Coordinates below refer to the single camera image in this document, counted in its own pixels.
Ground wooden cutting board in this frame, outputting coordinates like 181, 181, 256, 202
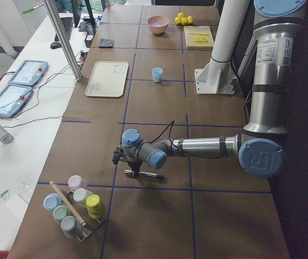
184, 26, 214, 49

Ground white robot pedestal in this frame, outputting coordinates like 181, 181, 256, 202
195, 0, 250, 94

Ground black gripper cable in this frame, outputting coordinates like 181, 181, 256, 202
142, 120, 224, 159

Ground green upside-down cup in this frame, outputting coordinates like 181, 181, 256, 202
53, 205, 72, 224

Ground black computer mouse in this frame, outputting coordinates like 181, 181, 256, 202
50, 42, 61, 50

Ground aluminium frame post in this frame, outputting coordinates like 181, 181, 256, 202
43, 0, 83, 81

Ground black orange connector box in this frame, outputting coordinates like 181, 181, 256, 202
79, 50, 87, 62

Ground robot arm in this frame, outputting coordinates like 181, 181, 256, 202
112, 1, 307, 179

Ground teach pendant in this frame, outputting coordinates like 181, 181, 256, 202
8, 60, 49, 87
0, 84, 33, 118

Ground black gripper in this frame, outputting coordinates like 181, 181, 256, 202
112, 147, 143, 178

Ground grey upside-down cup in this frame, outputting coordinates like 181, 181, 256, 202
60, 216, 82, 238

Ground lemon slices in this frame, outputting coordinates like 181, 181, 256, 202
191, 37, 208, 43

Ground cream bear tray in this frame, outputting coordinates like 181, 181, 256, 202
85, 61, 128, 98

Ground yellow plastic knife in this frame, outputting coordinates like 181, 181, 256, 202
189, 32, 209, 36

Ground white cup rack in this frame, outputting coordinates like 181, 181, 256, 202
61, 188, 106, 242

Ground yellow-green upside-down cup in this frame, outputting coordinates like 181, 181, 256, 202
86, 194, 105, 219

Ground white upside-down cup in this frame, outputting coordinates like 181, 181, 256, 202
73, 188, 93, 208

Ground blue upside-down cup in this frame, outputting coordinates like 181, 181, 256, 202
43, 193, 62, 212

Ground light blue plastic cup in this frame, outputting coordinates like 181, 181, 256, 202
152, 67, 163, 83

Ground pile of clear ice cubes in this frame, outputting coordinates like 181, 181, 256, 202
151, 21, 165, 28

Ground black keyboard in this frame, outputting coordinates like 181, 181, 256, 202
60, 17, 73, 40

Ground grey folded cloth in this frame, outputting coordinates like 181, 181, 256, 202
99, 38, 115, 48

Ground teach pendant upper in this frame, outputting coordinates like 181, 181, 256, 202
8, 60, 49, 87

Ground yellow lemon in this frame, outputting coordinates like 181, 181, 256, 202
177, 12, 185, 18
181, 17, 188, 25
174, 17, 181, 25
187, 16, 194, 24

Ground pink upside-down cup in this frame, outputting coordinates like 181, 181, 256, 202
68, 175, 87, 193

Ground steel muddler black tip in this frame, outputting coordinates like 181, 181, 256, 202
124, 169, 164, 180

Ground teach pendant lower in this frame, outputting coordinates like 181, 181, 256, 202
0, 84, 33, 118

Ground pink bowl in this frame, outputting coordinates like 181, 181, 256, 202
147, 16, 169, 35

